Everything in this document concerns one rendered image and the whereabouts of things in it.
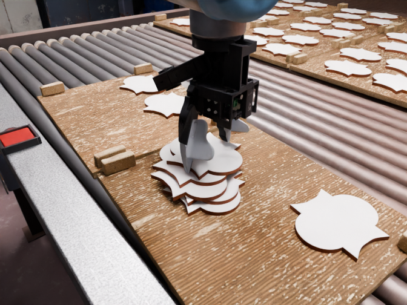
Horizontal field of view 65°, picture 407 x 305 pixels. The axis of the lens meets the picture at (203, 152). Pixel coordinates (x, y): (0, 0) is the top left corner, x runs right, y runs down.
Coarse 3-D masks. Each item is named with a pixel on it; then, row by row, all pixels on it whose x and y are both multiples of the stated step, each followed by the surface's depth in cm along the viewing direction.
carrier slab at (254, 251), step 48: (144, 192) 53; (240, 192) 53; (288, 192) 53; (336, 192) 53; (144, 240) 45; (192, 240) 45; (240, 240) 45; (288, 240) 45; (384, 240) 45; (192, 288) 39; (240, 288) 39; (288, 288) 39; (336, 288) 39
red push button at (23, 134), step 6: (12, 132) 71; (18, 132) 71; (24, 132) 71; (30, 132) 71; (0, 138) 69; (6, 138) 69; (12, 138) 69; (18, 138) 69; (24, 138) 69; (30, 138) 69; (6, 144) 67
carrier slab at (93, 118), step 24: (48, 96) 85; (72, 96) 85; (96, 96) 85; (120, 96) 85; (144, 96) 85; (72, 120) 74; (96, 120) 74; (120, 120) 74; (144, 120) 74; (168, 120) 74; (72, 144) 66; (96, 144) 65; (120, 144) 65; (144, 144) 65; (96, 168) 59
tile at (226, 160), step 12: (216, 144) 58; (228, 144) 58; (240, 144) 58; (180, 156) 54; (216, 156) 54; (228, 156) 54; (240, 156) 54; (192, 168) 52; (204, 168) 52; (216, 168) 52; (228, 168) 52
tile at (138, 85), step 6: (132, 78) 93; (138, 78) 93; (144, 78) 93; (150, 78) 93; (126, 84) 90; (132, 84) 90; (138, 84) 90; (144, 84) 90; (150, 84) 90; (132, 90) 87; (138, 90) 86; (144, 90) 86; (150, 90) 86; (156, 90) 86
